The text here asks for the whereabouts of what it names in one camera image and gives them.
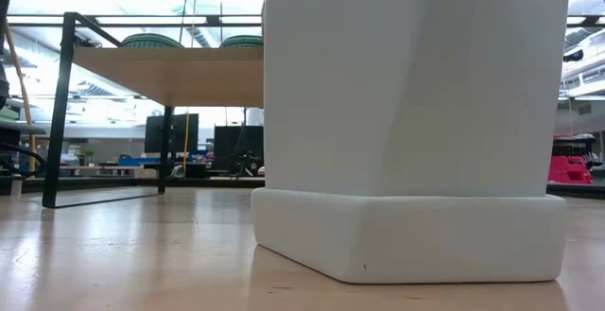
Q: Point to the black bin with red rim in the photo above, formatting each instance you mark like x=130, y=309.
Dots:
x=574, y=146

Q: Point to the wooden shelf with black frame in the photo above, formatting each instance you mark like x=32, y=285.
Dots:
x=189, y=74

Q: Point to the yellow pole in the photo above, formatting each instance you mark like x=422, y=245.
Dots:
x=32, y=157

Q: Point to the grey round table top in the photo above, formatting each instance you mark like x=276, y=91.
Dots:
x=23, y=128

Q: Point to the light grey rubber slide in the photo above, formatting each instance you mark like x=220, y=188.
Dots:
x=411, y=112

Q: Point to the black table edge frame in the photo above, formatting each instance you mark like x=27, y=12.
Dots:
x=118, y=183

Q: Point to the low wooden bench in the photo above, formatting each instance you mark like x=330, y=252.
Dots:
x=104, y=169

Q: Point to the black monitor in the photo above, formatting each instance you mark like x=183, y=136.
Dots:
x=179, y=131
x=236, y=143

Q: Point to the black ceiling fixture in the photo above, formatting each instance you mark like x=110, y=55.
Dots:
x=573, y=56
x=90, y=41

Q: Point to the blue storage bin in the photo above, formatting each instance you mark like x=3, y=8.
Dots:
x=137, y=160

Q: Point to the small potted plant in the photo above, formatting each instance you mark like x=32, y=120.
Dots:
x=88, y=156

